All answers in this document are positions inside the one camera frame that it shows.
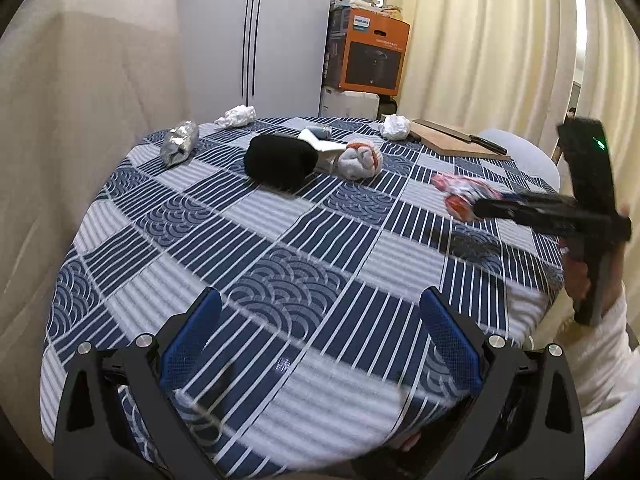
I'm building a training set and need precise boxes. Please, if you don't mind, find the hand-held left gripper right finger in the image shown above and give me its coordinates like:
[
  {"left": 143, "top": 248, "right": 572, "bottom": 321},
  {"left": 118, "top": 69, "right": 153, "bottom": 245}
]
[{"left": 419, "top": 287, "right": 587, "bottom": 480}]

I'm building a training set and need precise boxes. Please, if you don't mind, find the red white snack wrapper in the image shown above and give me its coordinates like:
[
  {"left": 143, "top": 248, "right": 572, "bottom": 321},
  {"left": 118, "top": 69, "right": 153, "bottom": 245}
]
[{"left": 431, "top": 172, "right": 503, "bottom": 221}]

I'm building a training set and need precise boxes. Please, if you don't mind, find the kitchen knife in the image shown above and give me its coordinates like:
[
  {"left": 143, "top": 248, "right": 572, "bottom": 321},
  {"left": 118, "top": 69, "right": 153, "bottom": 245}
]
[{"left": 424, "top": 119, "right": 508, "bottom": 155}]

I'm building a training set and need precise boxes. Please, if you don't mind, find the person's right forearm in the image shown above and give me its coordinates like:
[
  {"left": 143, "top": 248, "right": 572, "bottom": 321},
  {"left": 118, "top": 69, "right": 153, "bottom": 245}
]
[{"left": 560, "top": 285, "right": 640, "bottom": 463}]

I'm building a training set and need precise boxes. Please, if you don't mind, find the white refrigerator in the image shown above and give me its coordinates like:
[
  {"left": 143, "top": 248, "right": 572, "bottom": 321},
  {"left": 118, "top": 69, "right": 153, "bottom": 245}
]
[{"left": 176, "top": 0, "right": 335, "bottom": 123}]

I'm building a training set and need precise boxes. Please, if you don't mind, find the clutter pile on box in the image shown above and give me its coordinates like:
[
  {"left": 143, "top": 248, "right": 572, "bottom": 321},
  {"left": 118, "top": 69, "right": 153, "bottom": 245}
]
[{"left": 330, "top": 0, "right": 402, "bottom": 14}]

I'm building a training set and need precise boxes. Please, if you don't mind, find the cream curtain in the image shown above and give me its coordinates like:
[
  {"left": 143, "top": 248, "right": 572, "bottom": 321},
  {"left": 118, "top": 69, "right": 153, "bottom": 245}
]
[{"left": 382, "top": 0, "right": 616, "bottom": 161}]

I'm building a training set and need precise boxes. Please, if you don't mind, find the orange cardboard box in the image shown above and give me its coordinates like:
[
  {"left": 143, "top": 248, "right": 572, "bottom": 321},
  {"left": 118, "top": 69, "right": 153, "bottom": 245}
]
[{"left": 322, "top": 6, "right": 411, "bottom": 97}]

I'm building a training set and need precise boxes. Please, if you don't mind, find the white grey paper packet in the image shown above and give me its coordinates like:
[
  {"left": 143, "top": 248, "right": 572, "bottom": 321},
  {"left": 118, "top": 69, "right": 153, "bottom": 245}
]
[{"left": 298, "top": 127, "right": 347, "bottom": 171}]

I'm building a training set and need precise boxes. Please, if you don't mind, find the white red sock ball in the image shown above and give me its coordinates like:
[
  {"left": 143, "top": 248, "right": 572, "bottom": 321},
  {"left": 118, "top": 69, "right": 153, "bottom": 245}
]
[{"left": 337, "top": 140, "right": 384, "bottom": 181}]

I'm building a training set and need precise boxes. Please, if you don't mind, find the person's right hand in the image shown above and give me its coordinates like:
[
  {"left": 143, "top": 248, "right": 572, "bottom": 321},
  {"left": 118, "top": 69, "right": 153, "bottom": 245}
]
[{"left": 559, "top": 240, "right": 593, "bottom": 315}]

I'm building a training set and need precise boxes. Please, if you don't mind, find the white chair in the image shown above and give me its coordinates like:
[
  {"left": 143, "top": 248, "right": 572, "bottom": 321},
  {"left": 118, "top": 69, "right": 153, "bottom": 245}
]
[{"left": 477, "top": 128, "right": 561, "bottom": 192}]

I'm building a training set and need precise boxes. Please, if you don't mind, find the white tissue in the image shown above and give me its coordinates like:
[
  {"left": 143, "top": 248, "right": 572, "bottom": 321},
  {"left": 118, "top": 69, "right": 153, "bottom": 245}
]
[
  {"left": 214, "top": 104, "right": 257, "bottom": 129},
  {"left": 379, "top": 113, "right": 412, "bottom": 140}
]

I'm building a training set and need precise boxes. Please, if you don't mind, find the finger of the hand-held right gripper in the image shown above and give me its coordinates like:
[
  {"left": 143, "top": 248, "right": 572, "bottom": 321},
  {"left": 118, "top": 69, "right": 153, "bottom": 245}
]
[
  {"left": 500, "top": 191, "right": 577, "bottom": 209},
  {"left": 473, "top": 199, "right": 583, "bottom": 236}
]

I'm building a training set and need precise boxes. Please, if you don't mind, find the blue patterned tablecloth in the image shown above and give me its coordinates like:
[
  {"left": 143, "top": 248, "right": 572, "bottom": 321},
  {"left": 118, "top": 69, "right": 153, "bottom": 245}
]
[{"left": 40, "top": 116, "right": 568, "bottom": 478}]

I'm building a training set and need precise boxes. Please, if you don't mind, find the crumpled silver foil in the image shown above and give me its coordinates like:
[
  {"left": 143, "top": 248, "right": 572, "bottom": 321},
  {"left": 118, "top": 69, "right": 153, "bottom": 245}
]
[{"left": 159, "top": 120, "right": 200, "bottom": 166}]

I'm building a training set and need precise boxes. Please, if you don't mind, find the white cardboard box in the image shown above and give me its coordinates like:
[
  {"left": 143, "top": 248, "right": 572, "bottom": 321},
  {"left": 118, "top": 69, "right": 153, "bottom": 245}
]
[{"left": 319, "top": 85, "right": 382, "bottom": 121}]

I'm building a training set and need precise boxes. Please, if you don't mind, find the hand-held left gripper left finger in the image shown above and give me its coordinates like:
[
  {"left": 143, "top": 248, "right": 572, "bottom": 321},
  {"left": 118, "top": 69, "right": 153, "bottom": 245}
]
[{"left": 52, "top": 287, "right": 224, "bottom": 480}]

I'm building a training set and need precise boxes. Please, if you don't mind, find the black rolled cloth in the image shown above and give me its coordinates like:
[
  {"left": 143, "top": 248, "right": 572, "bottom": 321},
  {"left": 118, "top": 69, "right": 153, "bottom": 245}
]
[{"left": 243, "top": 133, "right": 319, "bottom": 184}]

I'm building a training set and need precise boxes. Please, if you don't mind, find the wooden cutting board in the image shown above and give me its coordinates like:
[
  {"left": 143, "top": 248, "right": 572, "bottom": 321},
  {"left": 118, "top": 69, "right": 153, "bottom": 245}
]
[{"left": 410, "top": 118, "right": 512, "bottom": 161}]

